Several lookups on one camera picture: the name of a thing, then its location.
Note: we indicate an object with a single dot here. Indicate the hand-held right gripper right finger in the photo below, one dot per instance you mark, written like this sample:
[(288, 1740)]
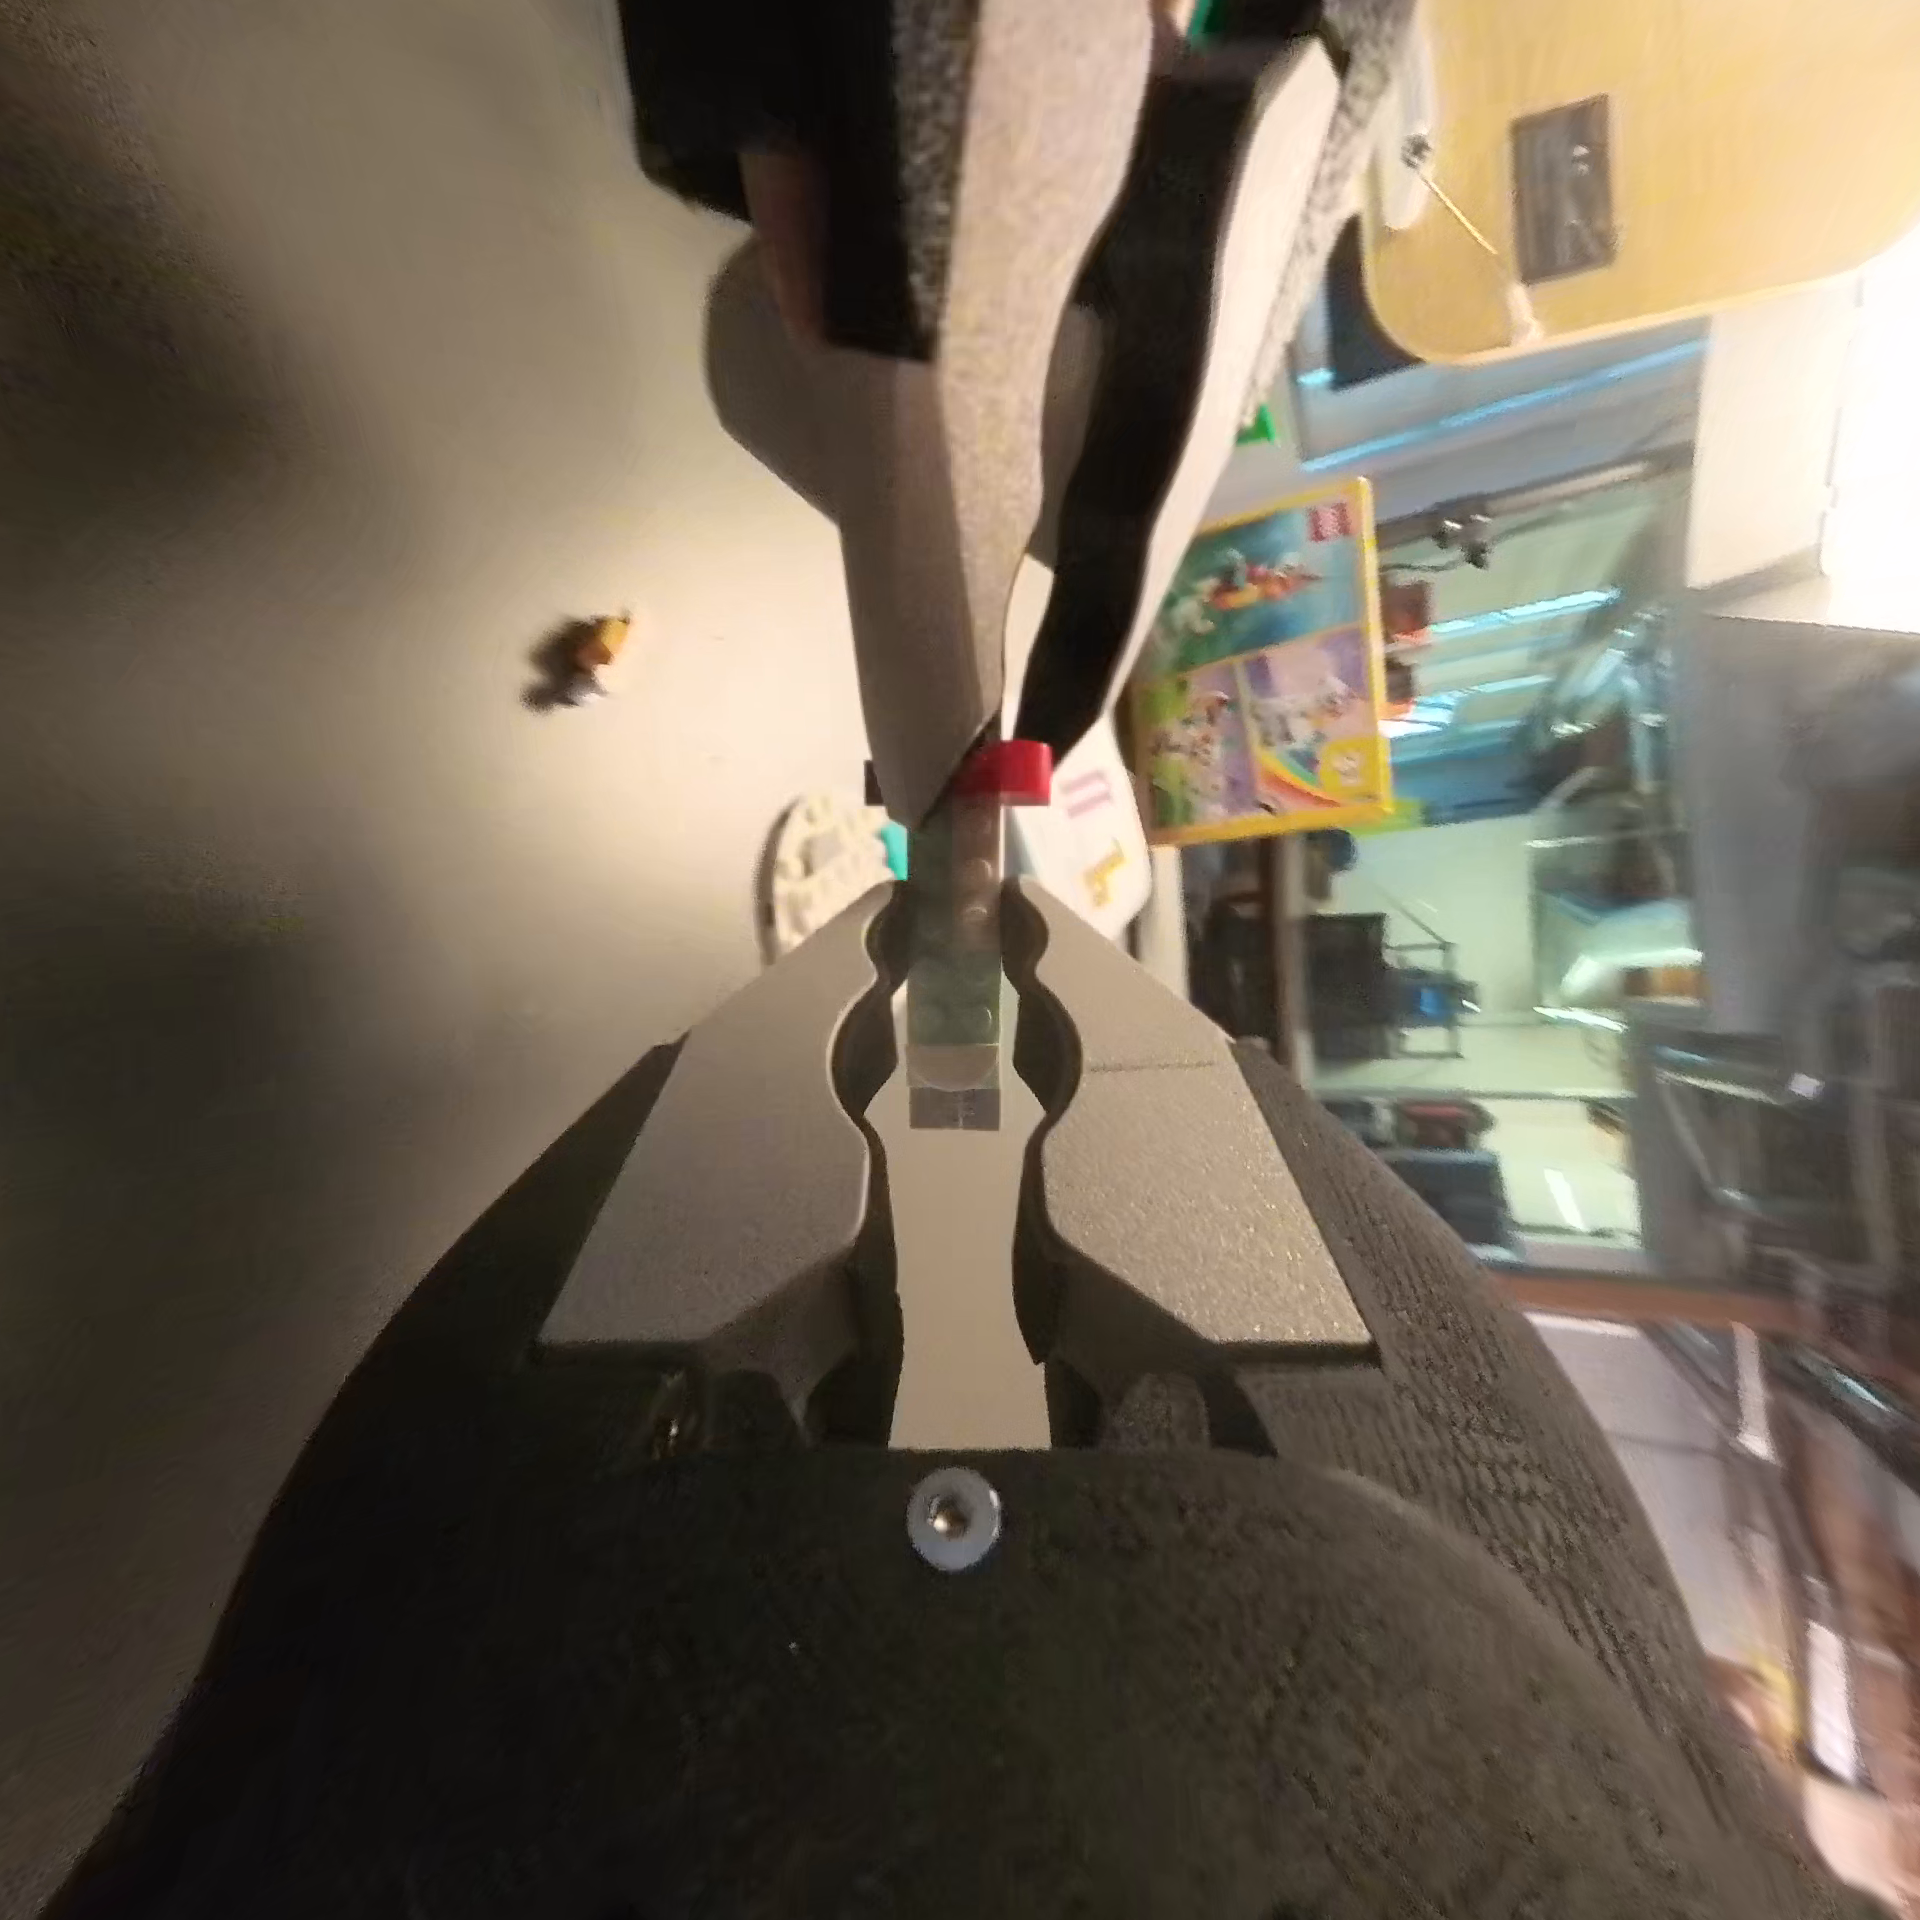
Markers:
[(1202, 1202)]

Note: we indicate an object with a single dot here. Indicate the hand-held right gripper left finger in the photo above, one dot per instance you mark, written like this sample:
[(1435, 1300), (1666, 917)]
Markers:
[(707, 1186)]

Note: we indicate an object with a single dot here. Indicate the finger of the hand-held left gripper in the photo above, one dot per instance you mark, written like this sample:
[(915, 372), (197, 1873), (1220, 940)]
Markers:
[(977, 452), (1242, 269)]

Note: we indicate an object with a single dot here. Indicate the green plastic bin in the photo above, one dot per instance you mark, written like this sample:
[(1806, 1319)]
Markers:
[(1258, 425)]

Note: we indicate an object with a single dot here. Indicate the red lego piece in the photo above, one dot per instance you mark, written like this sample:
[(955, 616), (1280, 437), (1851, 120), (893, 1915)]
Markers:
[(1009, 767)]

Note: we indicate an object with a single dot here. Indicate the multicolour lego model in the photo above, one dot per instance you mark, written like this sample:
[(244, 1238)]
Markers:
[(955, 977)]

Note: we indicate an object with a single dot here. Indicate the round white lego plate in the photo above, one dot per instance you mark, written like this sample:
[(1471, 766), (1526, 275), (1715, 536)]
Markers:
[(818, 869)]

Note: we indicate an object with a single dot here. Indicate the yellow lego box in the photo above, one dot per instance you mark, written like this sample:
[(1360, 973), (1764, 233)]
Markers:
[(1276, 674)]

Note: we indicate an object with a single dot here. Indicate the person's left hand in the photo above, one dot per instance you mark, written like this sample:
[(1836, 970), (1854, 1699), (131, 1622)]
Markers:
[(779, 243)]

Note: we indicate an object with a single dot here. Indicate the white instruction booklet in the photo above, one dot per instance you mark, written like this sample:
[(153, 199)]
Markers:
[(1097, 859)]

